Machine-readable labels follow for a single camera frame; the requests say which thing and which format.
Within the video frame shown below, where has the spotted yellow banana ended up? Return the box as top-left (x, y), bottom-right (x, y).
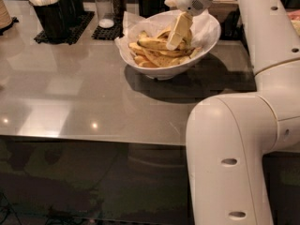
top-left (156, 26), bottom-right (192, 45)

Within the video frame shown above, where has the black stirrer stick holder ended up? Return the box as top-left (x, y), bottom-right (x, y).
top-left (138, 0), bottom-right (169, 18)

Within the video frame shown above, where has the black cutlery holder rear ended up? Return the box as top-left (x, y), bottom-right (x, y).
top-left (59, 0), bottom-right (84, 23)

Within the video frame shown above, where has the black cutlery holder front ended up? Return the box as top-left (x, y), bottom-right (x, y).
top-left (33, 2), bottom-right (69, 43)

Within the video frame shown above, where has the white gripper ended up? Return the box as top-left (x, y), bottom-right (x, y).
top-left (164, 0), bottom-right (212, 51)

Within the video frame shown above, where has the stack of paper cups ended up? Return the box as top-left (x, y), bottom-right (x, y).
top-left (0, 0), bottom-right (12, 29)

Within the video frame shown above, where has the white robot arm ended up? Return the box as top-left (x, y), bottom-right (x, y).
top-left (168, 0), bottom-right (300, 225)

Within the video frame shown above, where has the middle yellow banana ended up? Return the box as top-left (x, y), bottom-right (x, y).
top-left (136, 37), bottom-right (188, 52)

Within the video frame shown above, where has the glass pepper shaker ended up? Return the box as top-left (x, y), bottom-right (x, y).
top-left (112, 0), bottom-right (127, 20)

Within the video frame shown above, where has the black cutlery holder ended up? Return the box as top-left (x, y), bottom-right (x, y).
top-left (33, 2), bottom-right (69, 43)
top-left (59, 0), bottom-right (84, 23)

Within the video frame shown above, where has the left small yellow banana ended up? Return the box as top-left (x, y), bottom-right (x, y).
top-left (128, 42), bottom-right (158, 68)

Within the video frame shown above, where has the white oval bowl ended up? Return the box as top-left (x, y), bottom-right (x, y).
top-left (115, 10), bottom-right (221, 80)

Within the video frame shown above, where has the white paper bowl liner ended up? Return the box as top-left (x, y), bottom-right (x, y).
top-left (115, 10), bottom-right (220, 70)

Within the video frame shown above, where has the black rubber mat left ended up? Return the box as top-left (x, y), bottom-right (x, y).
top-left (34, 10), bottom-right (96, 46)

